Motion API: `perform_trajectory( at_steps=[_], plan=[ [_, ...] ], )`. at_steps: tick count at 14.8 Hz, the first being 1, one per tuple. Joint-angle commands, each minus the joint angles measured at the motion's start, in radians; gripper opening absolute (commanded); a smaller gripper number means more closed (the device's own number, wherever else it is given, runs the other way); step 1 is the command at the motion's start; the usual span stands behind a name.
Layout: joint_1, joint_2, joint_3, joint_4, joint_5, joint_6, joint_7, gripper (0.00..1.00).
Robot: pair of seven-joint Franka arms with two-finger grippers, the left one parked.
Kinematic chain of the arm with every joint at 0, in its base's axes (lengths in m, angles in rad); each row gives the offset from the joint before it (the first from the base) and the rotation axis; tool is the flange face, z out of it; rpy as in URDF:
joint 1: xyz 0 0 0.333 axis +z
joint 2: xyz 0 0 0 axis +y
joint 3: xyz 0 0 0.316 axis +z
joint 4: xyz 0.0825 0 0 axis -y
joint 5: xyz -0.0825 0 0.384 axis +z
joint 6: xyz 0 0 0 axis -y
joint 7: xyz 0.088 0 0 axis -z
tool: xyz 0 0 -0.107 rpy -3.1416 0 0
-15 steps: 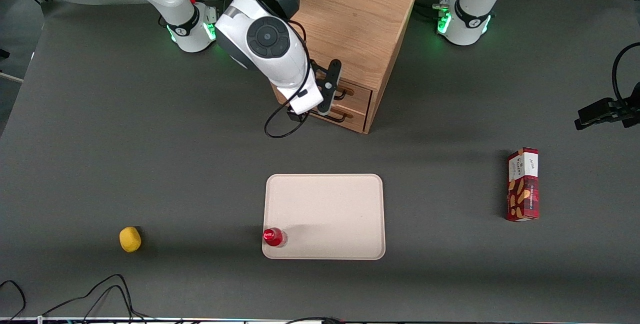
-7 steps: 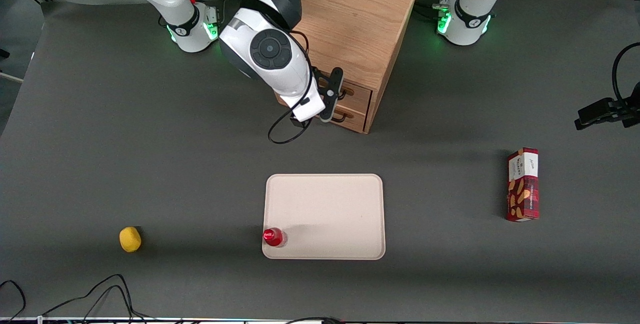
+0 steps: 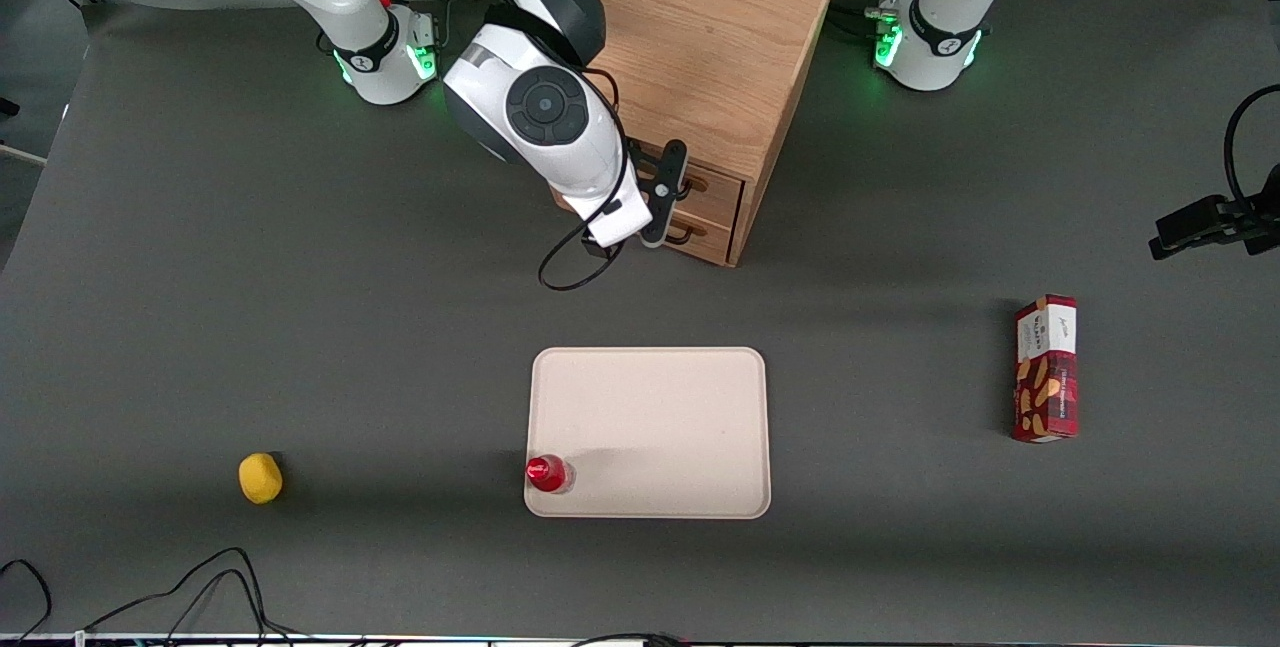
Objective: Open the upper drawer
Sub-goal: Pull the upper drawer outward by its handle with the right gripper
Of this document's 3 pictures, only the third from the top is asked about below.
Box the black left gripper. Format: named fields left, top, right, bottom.
left=1150, top=163, right=1280, bottom=260

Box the wooden drawer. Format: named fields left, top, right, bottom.
left=636, top=135, right=747, bottom=228
left=662, top=212, right=743, bottom=266

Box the wooden drawer cabinet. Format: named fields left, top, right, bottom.
left=583, top=0, right=837, bottom=268

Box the red cookie box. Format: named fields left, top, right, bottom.
left=1010, top=294, right=1081, bottom=444

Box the beige plastic tray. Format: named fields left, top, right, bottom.
left=524, top=346, right=773, bottom=520

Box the red capped bottle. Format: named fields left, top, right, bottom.
left=526, top=454, right=576, bottom=495

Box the yellow lemon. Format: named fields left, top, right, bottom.
left=238, top=452, right=284, bottom=506

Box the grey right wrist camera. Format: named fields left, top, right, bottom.
left=638, top=138, right=691, bottom=249

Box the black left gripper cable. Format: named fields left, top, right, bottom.
left=1224, top=84, right=1280, bottom=208

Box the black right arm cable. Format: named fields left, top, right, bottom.
left=538, top=67, right=633, bottom=291

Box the black right base cable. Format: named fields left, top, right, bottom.
left=408, top=0, right=453, bottom=58

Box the black table edge cable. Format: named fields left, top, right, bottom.
left=570, top=632, right=686, bottom=647

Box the black thin table cable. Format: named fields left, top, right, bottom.
left=85, top=547, right=311, bottom=644
left=155, top=570, right=271, bottom=644

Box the black looped floor cable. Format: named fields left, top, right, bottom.
left=0, top=559, right=53, bottom=644

